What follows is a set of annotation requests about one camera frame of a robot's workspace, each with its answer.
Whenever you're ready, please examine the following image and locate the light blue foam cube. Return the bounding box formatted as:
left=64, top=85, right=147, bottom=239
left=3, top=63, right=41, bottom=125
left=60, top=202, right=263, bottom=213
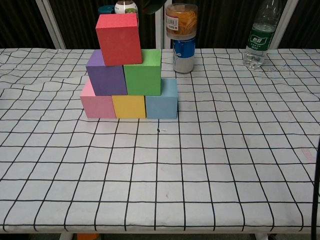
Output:
left=144, top=78, right=179, bottom=120

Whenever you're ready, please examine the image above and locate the white drink bottle yellow cap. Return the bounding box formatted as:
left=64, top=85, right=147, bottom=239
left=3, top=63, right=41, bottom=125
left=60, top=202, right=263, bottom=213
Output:
left=114, top=0, right=140, bottom=26

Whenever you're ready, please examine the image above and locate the orange plastic object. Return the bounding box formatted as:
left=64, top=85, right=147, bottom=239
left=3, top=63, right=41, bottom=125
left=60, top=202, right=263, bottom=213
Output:
left=76, top=232, right=100, bottom=240

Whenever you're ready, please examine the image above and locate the blue silver drink can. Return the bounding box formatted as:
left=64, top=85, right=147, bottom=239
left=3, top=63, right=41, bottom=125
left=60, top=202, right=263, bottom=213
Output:
left=172, top=37, right=196, bottom=74

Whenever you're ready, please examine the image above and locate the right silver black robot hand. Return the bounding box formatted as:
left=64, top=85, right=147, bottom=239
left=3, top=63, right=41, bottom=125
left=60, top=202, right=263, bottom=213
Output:
left=141, top=0, right=166, bottom=15

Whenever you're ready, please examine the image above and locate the dark pleated curtain panel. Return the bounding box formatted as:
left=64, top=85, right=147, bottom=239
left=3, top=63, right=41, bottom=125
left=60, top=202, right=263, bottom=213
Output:
left=284, top=0, right=320, bottom=50
left=169, top=0, right=276, bottom=50
left=0, top=0, right=56, bottom=50
left=48, top=0, right=156, bottom=50

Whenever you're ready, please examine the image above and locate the teal cylinder container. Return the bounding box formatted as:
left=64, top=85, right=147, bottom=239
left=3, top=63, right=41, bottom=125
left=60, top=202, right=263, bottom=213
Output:
left=97, top=4, right=116, bottom=15

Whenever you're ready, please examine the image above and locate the clear jar of rubber bands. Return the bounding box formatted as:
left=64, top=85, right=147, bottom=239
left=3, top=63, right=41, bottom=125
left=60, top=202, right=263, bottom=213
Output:
left=165, top=2, right=199, bottom=40

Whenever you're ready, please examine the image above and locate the clear water bottle green label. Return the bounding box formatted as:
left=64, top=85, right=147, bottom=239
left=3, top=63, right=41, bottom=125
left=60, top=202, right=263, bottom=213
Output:
left=242, top=0, right=282, bottom=71

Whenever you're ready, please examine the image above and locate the red foam cube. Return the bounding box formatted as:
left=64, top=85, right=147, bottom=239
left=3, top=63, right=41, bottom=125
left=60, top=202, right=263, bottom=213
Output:
left=95, top=13, right=143, bottom=67

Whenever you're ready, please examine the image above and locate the white partition post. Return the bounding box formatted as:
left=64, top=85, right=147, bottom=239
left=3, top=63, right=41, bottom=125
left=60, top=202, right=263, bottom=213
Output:
left=269, top=0, right=300, bottom=50
left=34, top=0, right=67, bottom=50
left=154, top=0, right=173, bottom=50

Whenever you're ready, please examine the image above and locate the purple foam cube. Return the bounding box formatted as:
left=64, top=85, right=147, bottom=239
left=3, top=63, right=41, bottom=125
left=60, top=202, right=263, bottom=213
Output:
left=85, top=49, right=128, bottom=97

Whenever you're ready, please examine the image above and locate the yellow foam cube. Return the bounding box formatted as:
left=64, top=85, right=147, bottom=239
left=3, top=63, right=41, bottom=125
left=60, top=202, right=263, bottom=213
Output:
left=111, top=95, right=147, bottom=119

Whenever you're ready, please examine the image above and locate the pink foam cube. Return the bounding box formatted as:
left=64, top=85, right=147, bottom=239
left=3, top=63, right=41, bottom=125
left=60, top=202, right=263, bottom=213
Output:
left=79, top=79, right=117, bottom=119

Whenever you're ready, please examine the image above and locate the green foam cube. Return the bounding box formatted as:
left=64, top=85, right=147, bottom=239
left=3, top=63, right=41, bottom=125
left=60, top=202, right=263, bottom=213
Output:
left=123, top=49, right=163, bottom=97

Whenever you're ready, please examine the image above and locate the white black checked tablecloth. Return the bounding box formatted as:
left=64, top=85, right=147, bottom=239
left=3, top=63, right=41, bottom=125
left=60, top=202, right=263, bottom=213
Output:
left=0, top=47, right=320, bottom=235

